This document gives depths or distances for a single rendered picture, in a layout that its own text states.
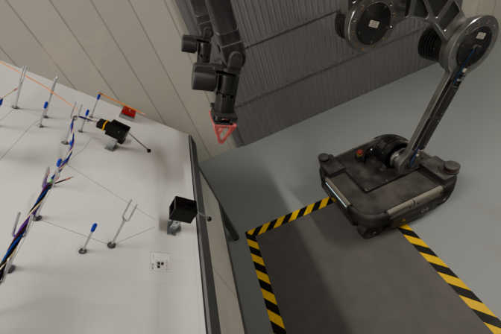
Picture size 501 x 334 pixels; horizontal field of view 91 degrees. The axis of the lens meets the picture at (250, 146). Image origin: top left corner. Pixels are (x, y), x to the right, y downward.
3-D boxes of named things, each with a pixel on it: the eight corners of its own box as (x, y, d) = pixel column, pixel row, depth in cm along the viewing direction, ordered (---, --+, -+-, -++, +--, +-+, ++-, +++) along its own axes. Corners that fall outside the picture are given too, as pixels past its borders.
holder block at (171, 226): (201, 241, 72) (218, 218, 68) (159, 233, 66) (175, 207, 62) (200, 228, 75) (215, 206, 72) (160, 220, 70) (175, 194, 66)
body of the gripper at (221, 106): (215, 121, 68) (218, 96, 65) (209, 107, 77) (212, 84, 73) (237, 123, 71) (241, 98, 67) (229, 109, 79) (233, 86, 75)
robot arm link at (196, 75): (244, 53, 61) (236, 46, 69) (197, 45, 57) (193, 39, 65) (236, 98, 67) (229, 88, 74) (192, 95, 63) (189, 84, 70)
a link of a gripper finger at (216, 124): (210, 147, 72) (215, 118, 68) (207, 135, 78) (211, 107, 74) (232, 147, 75) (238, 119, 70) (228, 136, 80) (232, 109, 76)
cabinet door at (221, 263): (219, 201, 145) (190, 151, 123) (238, 297, 101) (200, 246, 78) (215, 203, 145) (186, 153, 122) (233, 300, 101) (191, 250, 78)
